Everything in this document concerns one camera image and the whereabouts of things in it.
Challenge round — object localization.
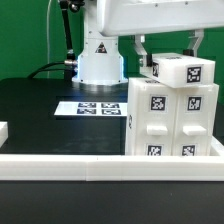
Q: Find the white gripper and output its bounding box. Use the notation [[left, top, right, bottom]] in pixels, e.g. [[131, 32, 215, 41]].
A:
[[97, 0, 224, 67]]

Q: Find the white cabinet top block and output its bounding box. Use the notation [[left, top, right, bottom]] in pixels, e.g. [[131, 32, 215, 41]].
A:
[[140, 53, 215, 88]]

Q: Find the white cabinet body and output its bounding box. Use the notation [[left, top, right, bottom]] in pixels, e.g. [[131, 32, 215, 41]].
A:
[[125, 77, 220, 157]]

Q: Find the white cabinet door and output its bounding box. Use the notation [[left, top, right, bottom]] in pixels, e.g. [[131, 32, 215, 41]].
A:
[[172, 84, 219, 156], [139, 83, 176, 156]]

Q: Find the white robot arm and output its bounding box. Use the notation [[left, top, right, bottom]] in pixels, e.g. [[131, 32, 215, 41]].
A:
[[77, 0, 224, 85]]

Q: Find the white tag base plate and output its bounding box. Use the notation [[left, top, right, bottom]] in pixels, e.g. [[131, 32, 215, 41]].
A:
[[54, 101, 127, 117]]

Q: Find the black cable bundle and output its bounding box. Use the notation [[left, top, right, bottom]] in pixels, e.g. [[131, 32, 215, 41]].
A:
[[27, 61, 68, 80]]

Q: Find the white u-shaped wall fence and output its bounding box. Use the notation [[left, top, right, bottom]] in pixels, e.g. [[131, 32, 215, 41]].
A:
[[0, 121, 224, 182]]

